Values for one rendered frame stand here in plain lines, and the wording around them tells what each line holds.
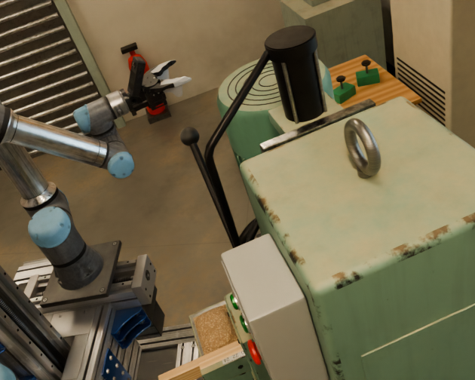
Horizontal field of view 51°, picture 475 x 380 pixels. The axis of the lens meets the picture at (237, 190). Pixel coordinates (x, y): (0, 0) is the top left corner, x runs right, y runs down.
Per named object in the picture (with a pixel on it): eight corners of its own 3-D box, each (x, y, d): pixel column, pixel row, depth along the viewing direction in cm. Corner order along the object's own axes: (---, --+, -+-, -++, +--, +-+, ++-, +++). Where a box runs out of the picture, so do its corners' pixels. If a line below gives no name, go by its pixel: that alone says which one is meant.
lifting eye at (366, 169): (358, 156, 54) (350, 105, 49) (387, 187, 49) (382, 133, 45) (344, 162, 53) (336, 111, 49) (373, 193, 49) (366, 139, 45)
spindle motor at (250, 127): (328, 180, 101) (300, 39, 82) (372, 234, 88) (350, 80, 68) (249, 214, 100) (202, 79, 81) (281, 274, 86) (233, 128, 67)
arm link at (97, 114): (81, 130, 153) (68, 106, 148) (114, 114, 155) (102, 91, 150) (86, 140, 147) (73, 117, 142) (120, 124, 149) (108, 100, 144)
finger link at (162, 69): (173, 72, 162) (155, 88, 157) (167, 56, 157) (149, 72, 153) (180, 73, 160) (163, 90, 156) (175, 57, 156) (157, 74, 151)
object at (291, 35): (329, 130, 71) (308, 15, 60) (356, 157, 64) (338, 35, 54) (277, 151, 70) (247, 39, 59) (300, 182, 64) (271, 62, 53)
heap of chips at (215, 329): (225, 304, 122) (222, 297, 121) (240, 344, 113) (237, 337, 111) (193, 318, 122) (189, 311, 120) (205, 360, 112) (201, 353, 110)
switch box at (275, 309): (296, 316, 64) (269, 231, 54) (331, 381, 56) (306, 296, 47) (253, 335, 64) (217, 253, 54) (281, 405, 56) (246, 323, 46)
